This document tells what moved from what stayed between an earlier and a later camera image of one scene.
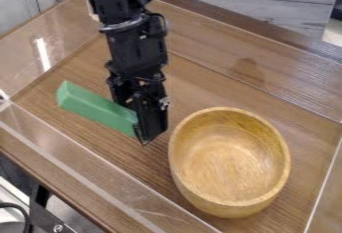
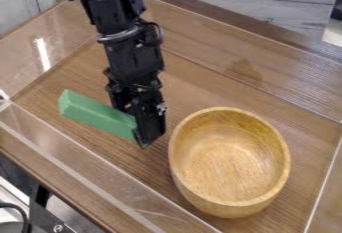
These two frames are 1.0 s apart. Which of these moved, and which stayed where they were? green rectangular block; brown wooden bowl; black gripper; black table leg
Moved: green rectangular block
Stayed: black gripper; brown wooden bowl; black table leg
